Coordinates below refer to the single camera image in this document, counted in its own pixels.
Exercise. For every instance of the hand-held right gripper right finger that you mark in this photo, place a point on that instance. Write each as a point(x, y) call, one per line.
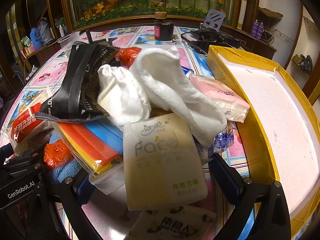
point(228, 177)

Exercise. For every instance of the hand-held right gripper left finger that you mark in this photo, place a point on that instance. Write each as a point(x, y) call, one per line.
point(85, 188)

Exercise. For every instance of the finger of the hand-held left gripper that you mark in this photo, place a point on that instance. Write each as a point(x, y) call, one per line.
point(25, 158)

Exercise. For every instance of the blue cloth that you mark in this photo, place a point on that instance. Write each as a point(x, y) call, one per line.
point(62, 173)

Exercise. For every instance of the red plastic bag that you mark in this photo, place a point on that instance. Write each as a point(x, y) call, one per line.
point(55, 153)
point(128, 56)

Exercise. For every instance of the red and white packet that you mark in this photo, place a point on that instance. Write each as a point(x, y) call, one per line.
point(25, 122)

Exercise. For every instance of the blue white floral tissue pack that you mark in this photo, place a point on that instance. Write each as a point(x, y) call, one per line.
point(225, 140)

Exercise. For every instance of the red and blue sponge pack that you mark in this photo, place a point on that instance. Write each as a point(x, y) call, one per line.
point(95, 140)

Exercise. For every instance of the cream tissue pack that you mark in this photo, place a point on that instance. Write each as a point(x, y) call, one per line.
point(160, 167)

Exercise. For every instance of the bee print tissue pack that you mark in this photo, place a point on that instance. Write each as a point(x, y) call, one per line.
point(172, 225)

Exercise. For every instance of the yellow taped foam box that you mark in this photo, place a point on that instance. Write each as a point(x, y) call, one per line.
point(275, 120)

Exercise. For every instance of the pink tissue pack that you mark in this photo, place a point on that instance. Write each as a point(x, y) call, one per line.
point(215, 92)

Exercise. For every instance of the black snack packet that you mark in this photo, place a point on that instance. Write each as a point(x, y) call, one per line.
point(75, 85)

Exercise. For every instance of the white towel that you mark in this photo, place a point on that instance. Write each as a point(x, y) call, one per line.
point(162, 80)

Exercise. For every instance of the printed tablecloth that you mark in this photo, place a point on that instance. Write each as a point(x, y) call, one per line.
point(55, 72)

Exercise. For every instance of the pink carton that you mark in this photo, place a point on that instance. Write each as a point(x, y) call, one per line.
point(28, 51)

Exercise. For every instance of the green white packet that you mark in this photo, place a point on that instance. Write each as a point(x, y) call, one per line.
point(25, 41)

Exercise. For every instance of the blue thermos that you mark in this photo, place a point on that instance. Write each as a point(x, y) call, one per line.
point(35, 38)

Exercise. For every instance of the clear plastic cup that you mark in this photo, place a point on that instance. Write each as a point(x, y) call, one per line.
point(67, 43)

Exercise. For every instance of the grey kettle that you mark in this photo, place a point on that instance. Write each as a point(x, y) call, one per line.
point(45, 32)

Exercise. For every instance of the white spray bottle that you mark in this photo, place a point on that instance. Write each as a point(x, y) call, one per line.
point(61, 28)

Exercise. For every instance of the black device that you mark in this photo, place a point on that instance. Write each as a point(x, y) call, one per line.
point(230, 40)

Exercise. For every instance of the black eyeglasses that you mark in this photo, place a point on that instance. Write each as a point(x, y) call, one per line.
point(200, 33)

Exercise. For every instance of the purple spray can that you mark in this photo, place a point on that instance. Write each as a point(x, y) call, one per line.
point(261, 30)
point(255, 28)

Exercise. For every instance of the white perforated phone stand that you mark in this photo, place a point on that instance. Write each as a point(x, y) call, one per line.
point(215, 20)

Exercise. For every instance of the black jar with red label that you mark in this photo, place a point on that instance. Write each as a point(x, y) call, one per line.
point(163, 31)

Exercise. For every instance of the brown wall shelf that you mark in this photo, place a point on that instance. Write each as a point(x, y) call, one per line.
point(270, 13)

